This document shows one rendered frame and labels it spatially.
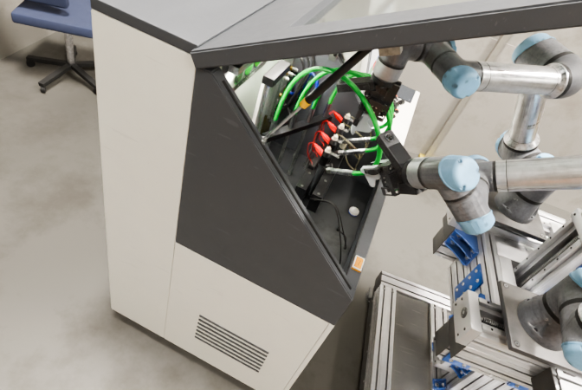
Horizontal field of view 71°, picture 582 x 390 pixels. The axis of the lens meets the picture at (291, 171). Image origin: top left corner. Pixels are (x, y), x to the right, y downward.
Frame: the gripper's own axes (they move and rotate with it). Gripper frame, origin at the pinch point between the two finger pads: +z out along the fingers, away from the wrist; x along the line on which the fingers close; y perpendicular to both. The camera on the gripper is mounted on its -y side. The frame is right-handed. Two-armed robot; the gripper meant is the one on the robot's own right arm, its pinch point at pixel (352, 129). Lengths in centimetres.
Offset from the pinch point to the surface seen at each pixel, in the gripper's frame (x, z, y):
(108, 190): -35, 37, -62
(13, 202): -9, 125, -148
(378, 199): 10.9, 29.8, 19.3
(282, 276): -35.0, 35.1, 0.7
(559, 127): 216, 58, 135
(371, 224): -2.8, 29.8, 20.1
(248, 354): -35, 91, 1
